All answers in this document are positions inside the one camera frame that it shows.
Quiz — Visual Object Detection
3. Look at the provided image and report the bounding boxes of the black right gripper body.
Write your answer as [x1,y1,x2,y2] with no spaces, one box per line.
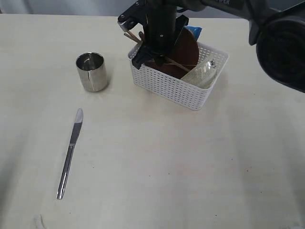
[144,0,189,55]

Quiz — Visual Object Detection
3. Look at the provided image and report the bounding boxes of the stainless steel cup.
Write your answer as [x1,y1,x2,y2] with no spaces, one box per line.
[76,52,108,92]

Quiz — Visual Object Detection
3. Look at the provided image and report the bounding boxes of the silver table knife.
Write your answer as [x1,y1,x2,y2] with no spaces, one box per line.
[57,108,83,199]

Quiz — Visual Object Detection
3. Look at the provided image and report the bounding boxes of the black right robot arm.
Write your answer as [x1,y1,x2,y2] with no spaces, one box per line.
[119,0,305,92]

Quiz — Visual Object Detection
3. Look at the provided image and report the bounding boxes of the upper wooden chopstick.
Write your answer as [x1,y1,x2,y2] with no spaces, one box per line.
[124,31,143,44]

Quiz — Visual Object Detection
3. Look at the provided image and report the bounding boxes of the wooden chopstick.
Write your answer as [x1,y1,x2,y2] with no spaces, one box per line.
[139,32,190,73]
[124,31,143,44]

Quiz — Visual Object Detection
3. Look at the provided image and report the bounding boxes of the lower wooden chopstick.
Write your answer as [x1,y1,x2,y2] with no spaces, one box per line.
[139,32,190,73]

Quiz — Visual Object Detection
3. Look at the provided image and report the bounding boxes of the brown round wooden plate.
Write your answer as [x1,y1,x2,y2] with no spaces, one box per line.
[145,27,199,79]

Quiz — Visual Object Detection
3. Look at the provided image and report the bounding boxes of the blue snack packet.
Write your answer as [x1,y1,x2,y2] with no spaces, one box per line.
[185,26,202,41]

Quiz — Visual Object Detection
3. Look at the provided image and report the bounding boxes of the white plastic woven basket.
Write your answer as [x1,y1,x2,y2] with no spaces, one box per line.
[130,42,229,111]

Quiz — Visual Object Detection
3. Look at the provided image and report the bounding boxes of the white ceramic bowl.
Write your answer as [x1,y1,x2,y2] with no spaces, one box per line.
[181,55,218,89]

